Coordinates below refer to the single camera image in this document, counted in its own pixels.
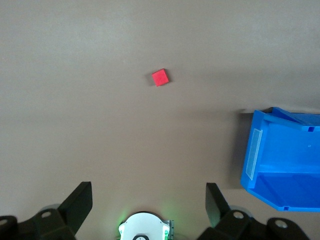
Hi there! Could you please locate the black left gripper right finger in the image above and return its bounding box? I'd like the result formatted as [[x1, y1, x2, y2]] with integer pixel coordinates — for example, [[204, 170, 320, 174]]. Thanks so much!
[[197, 182, 311, 240]]

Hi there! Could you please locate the blue plastic storage bin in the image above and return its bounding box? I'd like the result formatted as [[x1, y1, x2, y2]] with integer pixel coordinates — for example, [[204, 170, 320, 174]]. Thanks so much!
[[239, 106, 320, 213]]

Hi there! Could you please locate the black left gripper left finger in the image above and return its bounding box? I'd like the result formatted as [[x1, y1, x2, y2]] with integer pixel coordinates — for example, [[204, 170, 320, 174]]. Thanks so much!
[[0, 181, 93, 240]]

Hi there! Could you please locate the small red cube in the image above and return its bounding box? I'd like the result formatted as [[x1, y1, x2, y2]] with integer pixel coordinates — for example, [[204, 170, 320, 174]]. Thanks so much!
[[151, 68, 170, 88]]

